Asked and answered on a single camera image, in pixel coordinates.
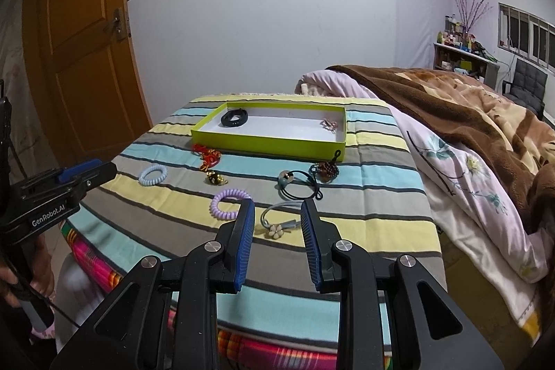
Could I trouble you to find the brown beaded bracelet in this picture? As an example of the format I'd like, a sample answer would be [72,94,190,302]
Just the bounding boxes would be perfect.
[309,150,341,183]

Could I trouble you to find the red knotted cord charm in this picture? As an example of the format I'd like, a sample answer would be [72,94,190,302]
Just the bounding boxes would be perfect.
[192,142,223,171]

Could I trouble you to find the green shallow box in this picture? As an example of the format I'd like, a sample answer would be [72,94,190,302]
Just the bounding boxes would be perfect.
[191,102,348,163]

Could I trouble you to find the purple flower branches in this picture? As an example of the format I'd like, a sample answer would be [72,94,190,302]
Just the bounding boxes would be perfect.
[453,0,493,35]

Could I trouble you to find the pink floral quilt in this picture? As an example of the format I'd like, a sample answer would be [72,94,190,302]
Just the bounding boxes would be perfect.
[295,70,549,329]

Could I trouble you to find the brown fleece blanket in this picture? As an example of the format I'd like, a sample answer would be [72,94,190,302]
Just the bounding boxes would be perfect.
[325,64,555,241]

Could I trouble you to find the pink plaid blanket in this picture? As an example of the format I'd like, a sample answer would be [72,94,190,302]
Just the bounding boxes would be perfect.
[61,223,343,370]

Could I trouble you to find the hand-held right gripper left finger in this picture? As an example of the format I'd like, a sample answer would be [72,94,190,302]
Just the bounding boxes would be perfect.
[50,199,256,370]

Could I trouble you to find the grey flower hair tie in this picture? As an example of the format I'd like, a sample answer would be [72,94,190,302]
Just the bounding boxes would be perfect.
[260,200,304,240]

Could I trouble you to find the wooden door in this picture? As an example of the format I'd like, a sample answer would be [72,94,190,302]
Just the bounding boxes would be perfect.
[22,0,154,163]

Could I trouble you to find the pale blue spiral hair tie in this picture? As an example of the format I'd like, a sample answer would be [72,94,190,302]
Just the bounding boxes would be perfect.
[138,164,168,186]

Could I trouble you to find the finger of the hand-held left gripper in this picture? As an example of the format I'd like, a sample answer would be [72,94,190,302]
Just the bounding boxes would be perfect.
[65,161,118,197]
[56,159,101,184]

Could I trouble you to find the striped bed sheet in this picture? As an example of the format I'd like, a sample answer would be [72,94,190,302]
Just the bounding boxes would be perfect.
[65,94,447,353]

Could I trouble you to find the black wrist band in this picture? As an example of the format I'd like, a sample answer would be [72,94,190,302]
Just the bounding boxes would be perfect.
[220,109,249,128]

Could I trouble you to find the white shelf unit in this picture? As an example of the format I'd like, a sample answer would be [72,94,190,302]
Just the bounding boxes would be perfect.
[434,41,499,87]

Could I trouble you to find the window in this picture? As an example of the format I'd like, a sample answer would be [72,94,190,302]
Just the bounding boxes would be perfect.
[498,2,555,71]

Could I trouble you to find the black office chair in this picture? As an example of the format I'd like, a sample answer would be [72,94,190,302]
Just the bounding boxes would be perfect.
[503,59,549,119]

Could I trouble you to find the metal door lock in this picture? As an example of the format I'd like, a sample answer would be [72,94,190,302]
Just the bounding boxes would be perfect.
[104,8,131,39]

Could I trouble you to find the row of bottles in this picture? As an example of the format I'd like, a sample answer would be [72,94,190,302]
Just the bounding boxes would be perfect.
[436,15,478,52]

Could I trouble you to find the person's left hand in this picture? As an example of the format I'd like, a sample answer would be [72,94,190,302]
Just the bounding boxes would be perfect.
[0,235,55,310]

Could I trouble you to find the purple spiral hair tie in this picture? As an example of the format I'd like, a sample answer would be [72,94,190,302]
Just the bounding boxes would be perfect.
[210,189,244,221]

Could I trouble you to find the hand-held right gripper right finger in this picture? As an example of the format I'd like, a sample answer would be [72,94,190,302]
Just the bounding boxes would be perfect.
[300,199,504,370]

